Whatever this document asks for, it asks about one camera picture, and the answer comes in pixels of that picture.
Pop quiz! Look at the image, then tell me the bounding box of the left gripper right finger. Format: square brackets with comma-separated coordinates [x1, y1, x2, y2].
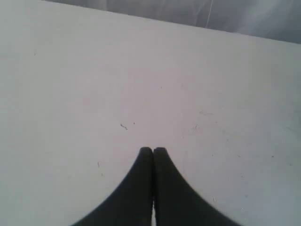
[153, 147, 238, 226]

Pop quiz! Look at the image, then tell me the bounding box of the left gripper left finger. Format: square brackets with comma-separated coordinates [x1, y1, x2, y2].
[74, 147, 154, 226]

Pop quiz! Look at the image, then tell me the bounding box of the white backdrop curtain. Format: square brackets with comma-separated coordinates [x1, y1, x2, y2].
[44, 0, 301, 44]

